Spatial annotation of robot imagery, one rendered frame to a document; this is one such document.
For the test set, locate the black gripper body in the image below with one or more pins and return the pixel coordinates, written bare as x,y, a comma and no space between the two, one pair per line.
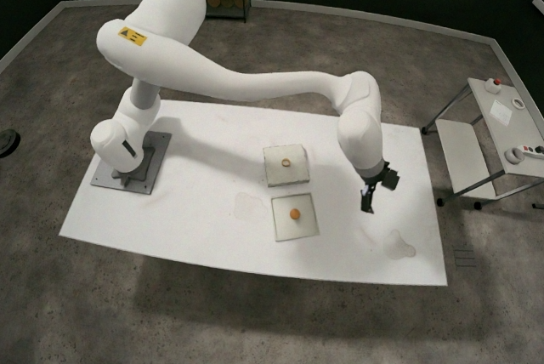
372,180

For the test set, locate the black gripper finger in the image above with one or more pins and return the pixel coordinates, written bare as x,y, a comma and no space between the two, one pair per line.
365,196
385,168

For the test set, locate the brown ball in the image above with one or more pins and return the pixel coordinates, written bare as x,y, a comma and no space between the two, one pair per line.
294,214

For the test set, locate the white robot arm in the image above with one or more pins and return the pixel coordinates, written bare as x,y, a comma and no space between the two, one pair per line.
146,46

